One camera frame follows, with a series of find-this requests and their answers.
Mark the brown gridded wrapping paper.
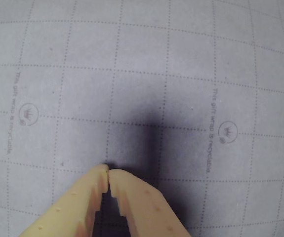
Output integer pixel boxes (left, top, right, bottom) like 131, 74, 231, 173
0, 0, 284, 237

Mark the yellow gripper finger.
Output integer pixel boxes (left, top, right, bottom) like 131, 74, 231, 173
109, 168, 191, 237
18, 164, 109, 237

